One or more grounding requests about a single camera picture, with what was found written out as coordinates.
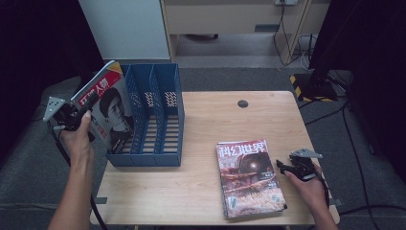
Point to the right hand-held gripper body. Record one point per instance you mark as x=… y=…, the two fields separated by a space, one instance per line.
x=303 y=167

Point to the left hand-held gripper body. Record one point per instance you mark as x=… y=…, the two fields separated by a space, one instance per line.
x=68 y=116

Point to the portrait cover magazine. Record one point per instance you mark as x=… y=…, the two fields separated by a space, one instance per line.
x=111 y=111

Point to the red cover magazine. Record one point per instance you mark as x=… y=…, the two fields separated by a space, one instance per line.
x=249 y=179

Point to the blue plastic file rack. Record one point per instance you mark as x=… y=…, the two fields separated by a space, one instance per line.
x=159 y=159

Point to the person's right hand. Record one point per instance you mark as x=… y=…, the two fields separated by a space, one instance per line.
x=311 y=191

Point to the person's left hand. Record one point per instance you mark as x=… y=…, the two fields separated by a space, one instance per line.
x=78 y=147

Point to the grey floor tape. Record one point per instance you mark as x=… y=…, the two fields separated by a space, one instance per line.
x=337 y=202
x=101 y=200

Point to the dark curtain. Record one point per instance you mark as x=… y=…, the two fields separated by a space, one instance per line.
x=376 y=64
x=38 y=48

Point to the white cabinet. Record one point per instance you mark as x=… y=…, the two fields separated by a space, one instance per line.
x=127 y=28

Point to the dark flat object under desk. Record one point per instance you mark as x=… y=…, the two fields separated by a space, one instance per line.
x=201 y=37

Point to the light wooden desk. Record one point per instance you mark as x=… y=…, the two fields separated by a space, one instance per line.
x=223 y=19

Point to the white wall socket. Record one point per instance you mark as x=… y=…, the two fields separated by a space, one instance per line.
x=285 y=2

